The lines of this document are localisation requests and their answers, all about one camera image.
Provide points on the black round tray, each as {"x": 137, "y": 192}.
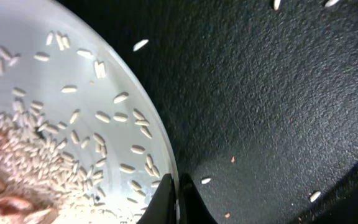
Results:
{"x": 260, "y": 104}

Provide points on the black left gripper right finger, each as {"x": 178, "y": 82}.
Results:
{"x": 192, "y": 208}

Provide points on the grey plate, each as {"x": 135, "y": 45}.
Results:
{"x": 73, "y": 109}

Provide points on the rice pile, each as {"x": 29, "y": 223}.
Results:
{"x": 42, "y": 149}

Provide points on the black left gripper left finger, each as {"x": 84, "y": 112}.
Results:
{"x": 162, "y": 207}

